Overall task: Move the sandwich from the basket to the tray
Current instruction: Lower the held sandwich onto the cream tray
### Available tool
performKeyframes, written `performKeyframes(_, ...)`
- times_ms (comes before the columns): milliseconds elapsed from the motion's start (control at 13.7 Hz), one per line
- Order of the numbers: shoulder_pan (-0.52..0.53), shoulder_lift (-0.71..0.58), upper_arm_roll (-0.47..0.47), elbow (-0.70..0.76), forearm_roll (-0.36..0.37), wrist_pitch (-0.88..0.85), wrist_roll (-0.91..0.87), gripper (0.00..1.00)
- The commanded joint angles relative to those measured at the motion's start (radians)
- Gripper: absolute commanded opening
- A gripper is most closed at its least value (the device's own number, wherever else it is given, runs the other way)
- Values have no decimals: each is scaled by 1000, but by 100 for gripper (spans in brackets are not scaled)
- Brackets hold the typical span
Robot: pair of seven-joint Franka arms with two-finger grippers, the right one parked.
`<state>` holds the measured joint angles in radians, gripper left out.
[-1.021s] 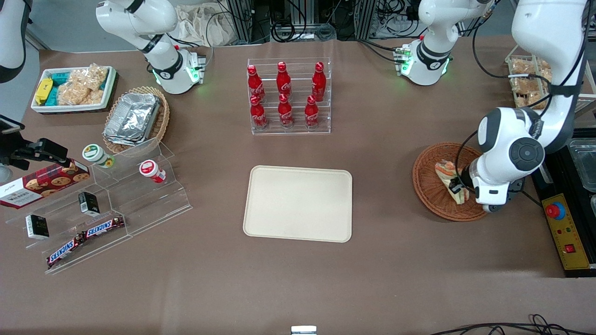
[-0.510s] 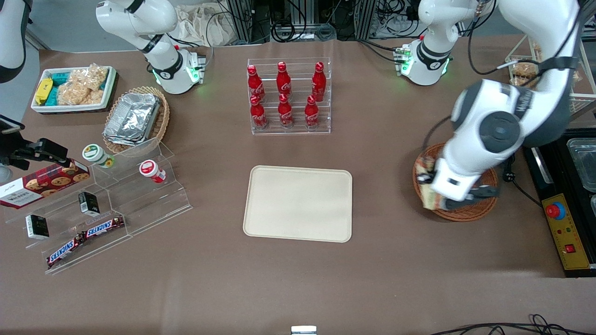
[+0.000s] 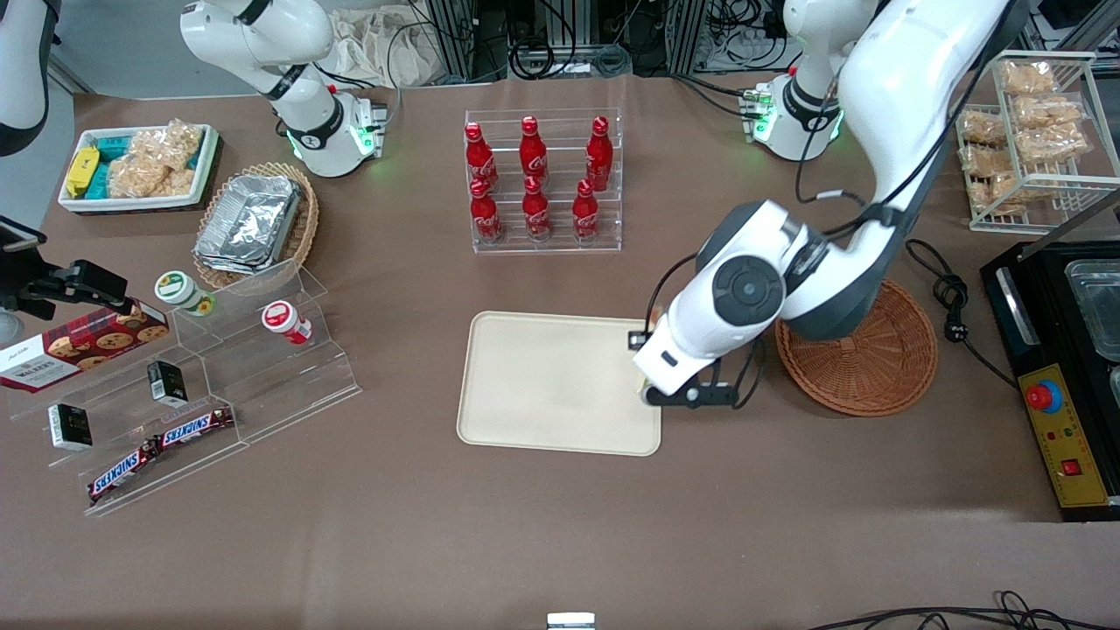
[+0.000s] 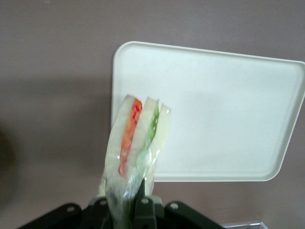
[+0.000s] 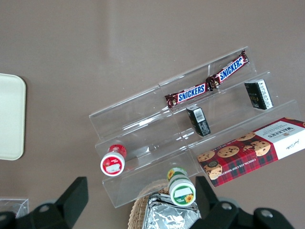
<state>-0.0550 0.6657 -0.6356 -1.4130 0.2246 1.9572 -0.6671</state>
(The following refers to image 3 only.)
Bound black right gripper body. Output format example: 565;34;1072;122
0;254;55;321

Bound beige rectangular serving tray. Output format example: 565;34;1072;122
456;311;664;458

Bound brown round wicker basket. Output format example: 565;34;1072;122
775;277;940;418

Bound light oval wicker basket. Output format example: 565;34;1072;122
192;161;321;295

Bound red tartan cookie box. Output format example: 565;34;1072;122
0;298;171;396

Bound green lid yogurt cup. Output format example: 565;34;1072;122
154;269;218;319

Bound yellow snack pack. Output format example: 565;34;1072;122
65;145;101;199

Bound clear bag of rice crackers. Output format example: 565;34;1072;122
129;118;207;172
106;153;196;200

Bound small black carton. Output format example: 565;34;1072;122
47;402;95;452
146;359;189;409

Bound white rectangular snack bin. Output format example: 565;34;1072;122
58;123;221;214

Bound red cola bottle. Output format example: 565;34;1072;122
571;179;601;243
521;176;553;242
464;122;501;192
469;178;505;245
520;115;549;181
585;115;613;192

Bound clear acrylic bottle rack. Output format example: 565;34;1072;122
464;108;624;256

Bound stacked aluminium foil trays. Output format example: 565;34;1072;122
193;173;304;276

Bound brown Snickers bar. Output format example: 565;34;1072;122
87;439;164;507
155;405;236;451

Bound red lid yogurt cup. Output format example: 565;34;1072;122
261;299;314;347

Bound clear acrylic stepped display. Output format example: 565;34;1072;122
7;257;363;518

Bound black countertop appliance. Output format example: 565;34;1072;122
979;188;1120;523

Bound clear bag of fried snacks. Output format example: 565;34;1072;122
957;108;1008;146
999;59;1058;96
1013;122;1091;165
959;143;1009;177
1013;94;1088;129
987;171;1040;216

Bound crumpled beige cloth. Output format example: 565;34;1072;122
326;7;440;89

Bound clear rectangular food pan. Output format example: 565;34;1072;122
1064;258;1120;363

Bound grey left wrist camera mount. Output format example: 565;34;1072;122
645;359;742;411

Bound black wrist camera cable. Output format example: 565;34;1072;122
646;0;1033;412

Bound black arm base cables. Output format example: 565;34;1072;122
672;72;757;121

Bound black power cable with plug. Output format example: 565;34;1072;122
905;237;1021;391

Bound aluminium profile frame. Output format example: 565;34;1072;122
418;0;788;81

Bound black floor cables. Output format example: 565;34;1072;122
805;590;1120;630

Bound white wire rack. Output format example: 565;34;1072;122
955;49;1120;235

